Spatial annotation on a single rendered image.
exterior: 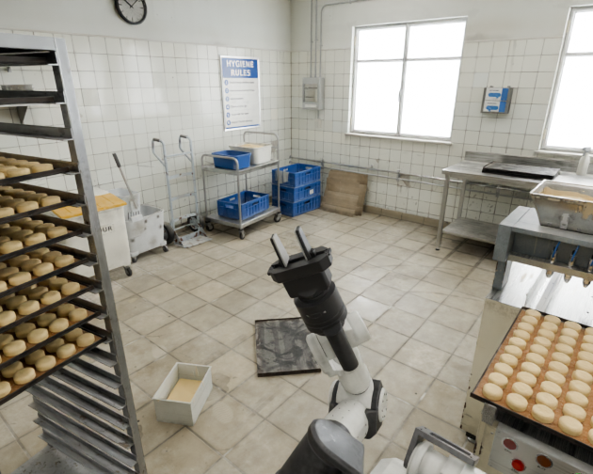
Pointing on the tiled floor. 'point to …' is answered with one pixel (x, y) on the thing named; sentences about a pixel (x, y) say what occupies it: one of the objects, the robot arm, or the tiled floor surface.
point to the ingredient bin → (113, 233)
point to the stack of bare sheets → (283, 347)
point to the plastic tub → (183, 394)
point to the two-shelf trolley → (239, 191)
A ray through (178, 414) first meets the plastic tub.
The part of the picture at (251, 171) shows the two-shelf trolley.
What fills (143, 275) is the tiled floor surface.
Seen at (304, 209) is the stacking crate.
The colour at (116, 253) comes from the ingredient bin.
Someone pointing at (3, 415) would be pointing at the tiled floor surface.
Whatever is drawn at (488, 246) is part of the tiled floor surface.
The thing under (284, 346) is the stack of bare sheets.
